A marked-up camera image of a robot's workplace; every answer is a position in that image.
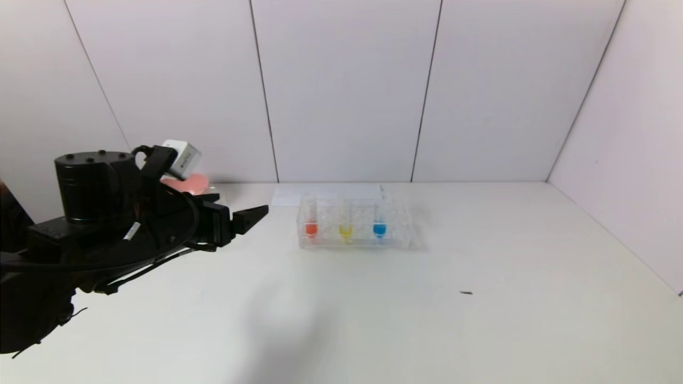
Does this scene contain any clear plastic test tube rack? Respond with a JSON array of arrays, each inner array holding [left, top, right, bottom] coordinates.
[[298, 197, 415, 250]]

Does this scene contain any test tube with yellow pigment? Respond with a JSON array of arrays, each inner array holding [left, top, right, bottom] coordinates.
[[339, 194, 354, 241]]

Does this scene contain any pink bowl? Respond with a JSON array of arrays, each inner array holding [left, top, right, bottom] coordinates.
[[160, 173, 210, 196]]

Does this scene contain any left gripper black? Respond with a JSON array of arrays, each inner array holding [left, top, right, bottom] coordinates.
[[155, 186, 269, 251]]

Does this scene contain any test tube with red pigment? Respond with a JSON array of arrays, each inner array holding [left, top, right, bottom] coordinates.
[[303, 193, 320, 238]]

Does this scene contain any test tube with blue pigment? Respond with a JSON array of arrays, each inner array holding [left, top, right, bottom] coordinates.
[[373, 191, 388, 239]]

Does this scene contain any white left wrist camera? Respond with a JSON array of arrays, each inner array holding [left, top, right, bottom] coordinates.
[[141, 140, 202, 182]]

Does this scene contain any white paper sheet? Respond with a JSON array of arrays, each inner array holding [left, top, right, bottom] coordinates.
[[272, 185, 384, 207]]

